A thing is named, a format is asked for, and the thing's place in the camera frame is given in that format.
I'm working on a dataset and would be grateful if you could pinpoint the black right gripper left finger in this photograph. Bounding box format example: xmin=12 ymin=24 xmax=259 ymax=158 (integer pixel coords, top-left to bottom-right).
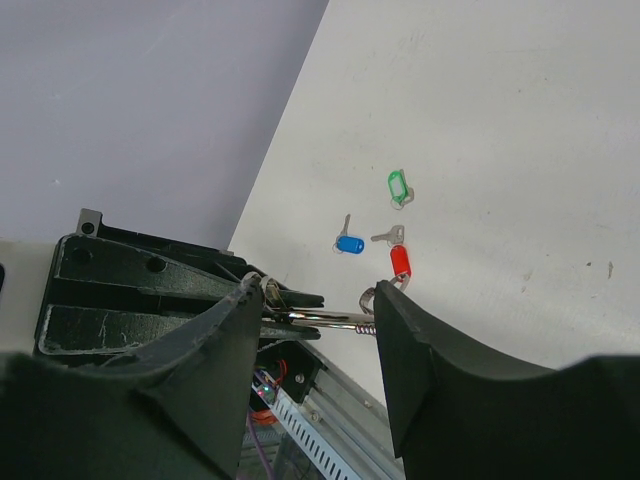
xmin=1 ymin=279 xmax=263 ymax=479

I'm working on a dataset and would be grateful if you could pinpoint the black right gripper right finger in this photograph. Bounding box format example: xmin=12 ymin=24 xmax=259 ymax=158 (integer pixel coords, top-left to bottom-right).
xmin=374 ymin=281 xmax=639 ymax=479

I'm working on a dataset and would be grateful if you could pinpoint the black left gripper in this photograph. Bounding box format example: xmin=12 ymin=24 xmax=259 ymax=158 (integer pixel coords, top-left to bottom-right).
xmin=32 ymin=208 xmax=324 ymax=357

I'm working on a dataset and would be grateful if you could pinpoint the metal keyring with clips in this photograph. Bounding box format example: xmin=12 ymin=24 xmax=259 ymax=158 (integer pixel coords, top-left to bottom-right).
xmin=242 ymin=272 xmax=416 ymax=337

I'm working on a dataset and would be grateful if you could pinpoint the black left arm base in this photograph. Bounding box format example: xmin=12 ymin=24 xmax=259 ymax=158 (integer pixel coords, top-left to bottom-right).
xmin=256 ymin=340 xmax=325 ymax=404

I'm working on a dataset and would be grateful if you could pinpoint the key with red tag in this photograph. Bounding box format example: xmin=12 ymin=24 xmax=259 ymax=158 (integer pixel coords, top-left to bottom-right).
xmin=371 ymin=225 xmax=412 ymax=277

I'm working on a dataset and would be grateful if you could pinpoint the key with blue tag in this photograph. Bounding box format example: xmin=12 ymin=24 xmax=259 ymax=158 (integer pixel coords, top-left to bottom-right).
xmin=332 ymin=214 xmax=365 ymax=255

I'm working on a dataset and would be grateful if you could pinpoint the aluminium mounting rail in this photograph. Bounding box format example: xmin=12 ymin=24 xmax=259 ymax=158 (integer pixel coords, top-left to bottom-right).
xmin=305 ymin=350 xmax=405 ymax=479

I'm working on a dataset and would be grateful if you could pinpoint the white slotted cable duct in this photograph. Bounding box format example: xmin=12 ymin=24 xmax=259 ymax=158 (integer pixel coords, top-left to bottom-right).
xmin=271 ymin=389 xmax=360 ymax=480

